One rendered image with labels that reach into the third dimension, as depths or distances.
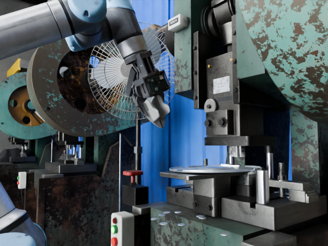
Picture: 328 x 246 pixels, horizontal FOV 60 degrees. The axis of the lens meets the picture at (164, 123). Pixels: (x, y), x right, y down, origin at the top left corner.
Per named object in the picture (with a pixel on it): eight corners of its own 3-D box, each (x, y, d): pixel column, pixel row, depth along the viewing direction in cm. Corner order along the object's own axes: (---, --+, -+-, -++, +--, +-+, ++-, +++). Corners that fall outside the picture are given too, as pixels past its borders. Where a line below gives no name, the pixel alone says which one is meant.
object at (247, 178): (248, 185, 90) (248, 170, 90) (213, 180, 102) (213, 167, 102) (264, 182, 96) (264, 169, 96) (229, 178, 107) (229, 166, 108)
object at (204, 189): (189, 226, 75) (189, 174, 76) (157, 215, 86) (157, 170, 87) (247, 212, 90) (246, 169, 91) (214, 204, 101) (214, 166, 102)
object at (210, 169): (152, 170, 95) (152, 168, 95) (212, 166, 112) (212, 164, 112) (216, 174, 72) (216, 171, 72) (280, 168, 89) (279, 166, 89)
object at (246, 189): (250, 196, 86) (250, 186, 87) (203, 188, 102) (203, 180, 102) (279, 191, 96) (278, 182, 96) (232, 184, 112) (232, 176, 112)
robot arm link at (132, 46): (113, 48, 78) (138, 40, 82) (119, 64, 79) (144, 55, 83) (123, 39, 72) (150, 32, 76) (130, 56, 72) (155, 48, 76)
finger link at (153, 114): (161, 131, 76) (149, 99, 75) (151, 132, 81) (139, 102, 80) (170, 127, 78) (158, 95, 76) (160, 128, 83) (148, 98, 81)
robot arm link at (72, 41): (57, 11, 65) (102, -2, 68) (61, 30, 75) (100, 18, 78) (71, 43, 65) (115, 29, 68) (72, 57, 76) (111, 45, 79)
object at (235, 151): (239, 156, 96) (239, 146, 97) (228, 156, 100) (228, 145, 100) (245, 156, 98) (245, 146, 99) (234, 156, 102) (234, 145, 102)
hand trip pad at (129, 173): (129, 192, 106) (129, 172, 107) (121, 190, 111) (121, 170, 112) (144, 190, 111) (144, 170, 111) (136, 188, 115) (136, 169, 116)
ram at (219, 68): (231, 135, 87) (230, 41, 89) (197, 136, 98) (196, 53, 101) (264, 136, 97) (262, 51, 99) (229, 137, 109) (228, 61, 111)
